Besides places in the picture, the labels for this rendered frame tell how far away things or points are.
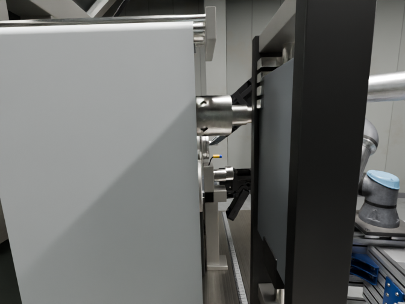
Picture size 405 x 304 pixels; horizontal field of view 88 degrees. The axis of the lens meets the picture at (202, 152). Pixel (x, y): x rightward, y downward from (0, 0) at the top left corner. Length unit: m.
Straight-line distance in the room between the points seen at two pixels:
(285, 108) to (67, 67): 0.23
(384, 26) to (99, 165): 4.10
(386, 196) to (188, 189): 1.08
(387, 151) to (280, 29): 3.98
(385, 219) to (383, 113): 2.94
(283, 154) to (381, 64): 3.88
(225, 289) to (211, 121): 0.46
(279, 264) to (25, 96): 0.34
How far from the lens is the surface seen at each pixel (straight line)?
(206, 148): 0.56
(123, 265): 0.32
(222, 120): 0.31
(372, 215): 1.27
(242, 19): 3.76
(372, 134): 0.87
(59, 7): 0.71
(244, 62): 3.58
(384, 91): 0.75
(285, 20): 0.24
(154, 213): 0.27
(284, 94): 0.23
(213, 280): 0.66
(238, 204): 0.70
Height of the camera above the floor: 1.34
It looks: 10 degrees down
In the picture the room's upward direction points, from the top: 2 degrees counter-clockwise
